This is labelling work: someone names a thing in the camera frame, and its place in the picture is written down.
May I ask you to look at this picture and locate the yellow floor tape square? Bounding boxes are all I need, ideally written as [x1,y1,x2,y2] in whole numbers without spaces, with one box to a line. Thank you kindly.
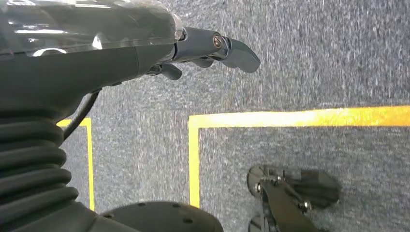
[188,105,410,209]
[56,117,96,212]

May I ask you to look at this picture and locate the black robot foot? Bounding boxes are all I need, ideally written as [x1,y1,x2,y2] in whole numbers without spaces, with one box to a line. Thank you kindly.
[246,164,343,232]

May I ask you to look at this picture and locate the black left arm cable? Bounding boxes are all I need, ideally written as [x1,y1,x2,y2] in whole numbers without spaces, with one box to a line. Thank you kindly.
[62,89,103,142]

